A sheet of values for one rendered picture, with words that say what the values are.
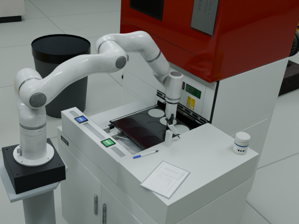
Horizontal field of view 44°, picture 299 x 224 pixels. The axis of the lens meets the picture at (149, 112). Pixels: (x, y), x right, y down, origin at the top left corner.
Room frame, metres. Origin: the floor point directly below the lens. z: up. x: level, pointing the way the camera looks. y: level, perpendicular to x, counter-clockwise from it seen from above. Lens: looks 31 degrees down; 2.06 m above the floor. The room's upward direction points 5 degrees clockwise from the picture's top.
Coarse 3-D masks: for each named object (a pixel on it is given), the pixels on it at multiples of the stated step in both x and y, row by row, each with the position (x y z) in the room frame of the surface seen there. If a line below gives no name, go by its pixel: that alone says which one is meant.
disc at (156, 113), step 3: (150, 111) 1.98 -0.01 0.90; (153, 111) 1.98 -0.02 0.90; (156, 111) 1.98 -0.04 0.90; (159, 111) 1.99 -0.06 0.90; (162, 111) 1.99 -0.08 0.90; (150, 114) 1.94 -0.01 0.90; (153, 114) 1.94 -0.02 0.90; (156, 114) 1.95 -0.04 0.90; (159, 114) 1.95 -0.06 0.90; (162, 114) 1.95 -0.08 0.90
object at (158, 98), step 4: (156, 96) 2.11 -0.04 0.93; (160, 96) 2.10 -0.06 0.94; (156, 100) 2.11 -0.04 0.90; (160, 100) 2.08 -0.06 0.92; (164, 100) 2.06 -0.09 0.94; (180, 108) 1.97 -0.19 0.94; (180, 112) 1.95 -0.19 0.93; (184, 112) 1.92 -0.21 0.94; (176, 116) 1.99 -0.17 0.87; (184, 116) 1.92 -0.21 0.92; (188, 116) 1.90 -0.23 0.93; (192, 116) 1.89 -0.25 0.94; (180, 120) 1.94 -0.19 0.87; (192, 120) 1.87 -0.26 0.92; (196, 120) 1.85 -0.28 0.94; (188, 124) 1.91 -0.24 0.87; (200, 124) 1.82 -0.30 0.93
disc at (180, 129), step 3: (174, 126) 1.83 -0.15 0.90; (177, 126) 1.83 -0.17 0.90; (180, 126) 1.83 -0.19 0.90; (183, 126) 1.84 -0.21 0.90; (177, 129) 1.80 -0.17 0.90; (180, 129) 1.80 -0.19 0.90; (183, 129) 1.80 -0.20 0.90; (186, 129) 1.81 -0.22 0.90; (180, 132) 1.77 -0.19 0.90; (183, 132) 1.77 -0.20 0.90
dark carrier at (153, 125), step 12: (156, 108) 2.01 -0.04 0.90; (120, 120) 1.84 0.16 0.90; (132, 120) 1.85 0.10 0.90; (144, 120) 1.86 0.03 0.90; (156, 120) 1.87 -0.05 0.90; (132, 132) 1.73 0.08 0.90; (144, 132) 1.74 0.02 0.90; (156, 132) 1.75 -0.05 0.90; (144, 144) 1.62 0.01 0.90; (156, 144) 1.63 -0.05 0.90
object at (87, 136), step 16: (64, 112) 1.77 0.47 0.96; (80, 112) 1.79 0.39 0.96; (64, 128) 1.76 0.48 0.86; (80, 128) 1.63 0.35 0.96; (96, 128) 1.64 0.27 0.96; (80, 144) 1.63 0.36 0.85; (96, 144) 1.52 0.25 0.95; (96, 160) 1.51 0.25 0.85; (112, 160) 1.41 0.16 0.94; (112, 176) 1.41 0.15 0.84
